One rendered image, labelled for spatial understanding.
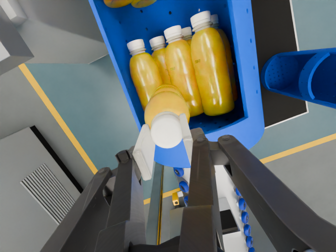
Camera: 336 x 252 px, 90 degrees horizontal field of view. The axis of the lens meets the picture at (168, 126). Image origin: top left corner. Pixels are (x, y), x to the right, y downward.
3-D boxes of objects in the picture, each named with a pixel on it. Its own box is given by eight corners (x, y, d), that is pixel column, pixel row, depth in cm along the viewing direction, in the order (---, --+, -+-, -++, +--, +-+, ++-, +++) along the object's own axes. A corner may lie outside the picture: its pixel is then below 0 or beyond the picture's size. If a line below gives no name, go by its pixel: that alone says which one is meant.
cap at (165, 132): (148, 138, 22) (147, 144, 20) (155, 110, 20) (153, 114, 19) (177, 144, 22) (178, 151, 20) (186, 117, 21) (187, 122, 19)
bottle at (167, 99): (149, 110, 39) (134, 147, 22) (155, 79, 37) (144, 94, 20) (178, 116, 40) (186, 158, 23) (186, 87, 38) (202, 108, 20)
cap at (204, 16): (201, 27, 36) (199, 18, 35) (215, 20, 33) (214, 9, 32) (188, 29, 34) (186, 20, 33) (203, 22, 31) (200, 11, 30)
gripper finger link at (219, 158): (196, 156, 12) (238, 145, 12) (189, 129, 17) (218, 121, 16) (201, 172, 13) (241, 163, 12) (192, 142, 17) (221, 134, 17)
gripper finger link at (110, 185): (138, 188, 13) (103, 197, 13) (145, 155, 18) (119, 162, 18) (131, 173, 13) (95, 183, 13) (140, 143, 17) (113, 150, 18)
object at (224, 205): (204, 206, 73) (212, 242, 58) (202, 199, 71) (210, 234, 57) (227, 201, 72) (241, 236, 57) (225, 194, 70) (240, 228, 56)
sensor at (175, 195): (173, 197, 75) (174, 206, 70) (172, 192, 74) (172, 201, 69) (190, 193, 74) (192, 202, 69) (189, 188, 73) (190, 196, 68)
